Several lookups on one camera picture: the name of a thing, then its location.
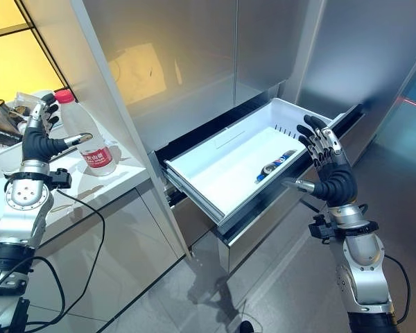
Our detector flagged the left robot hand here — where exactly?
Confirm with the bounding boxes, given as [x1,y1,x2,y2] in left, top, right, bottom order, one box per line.
[21,92,92,163]

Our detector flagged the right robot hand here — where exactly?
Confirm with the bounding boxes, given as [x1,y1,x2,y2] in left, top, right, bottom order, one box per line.
[286,115,358,208]

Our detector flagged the stainless steel refrigerator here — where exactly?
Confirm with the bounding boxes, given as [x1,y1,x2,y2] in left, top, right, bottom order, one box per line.
[20,0,416,275]

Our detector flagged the white tray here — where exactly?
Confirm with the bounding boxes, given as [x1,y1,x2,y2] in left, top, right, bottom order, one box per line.
[0,117,70,164]

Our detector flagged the dark crumpled bag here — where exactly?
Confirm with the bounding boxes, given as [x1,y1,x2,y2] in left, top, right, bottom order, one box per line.
[0,99,28,146]

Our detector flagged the clear plastic cup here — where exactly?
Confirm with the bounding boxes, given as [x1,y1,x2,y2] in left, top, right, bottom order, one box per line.
[14,91,49,117]

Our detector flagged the clear water bottle red cap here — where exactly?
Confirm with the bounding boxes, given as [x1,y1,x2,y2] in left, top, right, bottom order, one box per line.
[54,89,118,177]

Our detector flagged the blue cola can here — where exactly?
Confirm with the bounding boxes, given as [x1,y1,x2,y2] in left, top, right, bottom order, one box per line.
[256,149,298,182]

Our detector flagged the white freezer drawer bin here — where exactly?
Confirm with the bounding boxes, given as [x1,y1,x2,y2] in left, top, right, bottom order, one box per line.
[164,97,336,223]

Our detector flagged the white counter cabinet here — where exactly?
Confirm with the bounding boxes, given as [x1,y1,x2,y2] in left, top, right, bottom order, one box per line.
[0,130,187,333]

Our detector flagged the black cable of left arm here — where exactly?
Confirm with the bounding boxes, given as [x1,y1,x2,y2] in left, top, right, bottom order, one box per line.
[0,188,106,333]

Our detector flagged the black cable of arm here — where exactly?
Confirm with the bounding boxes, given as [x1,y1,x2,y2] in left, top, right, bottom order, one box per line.
[383,255,412,333]
[0,188,106,333]

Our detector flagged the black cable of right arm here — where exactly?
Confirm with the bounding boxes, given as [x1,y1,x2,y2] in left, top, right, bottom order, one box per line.
[383,255,412,333]

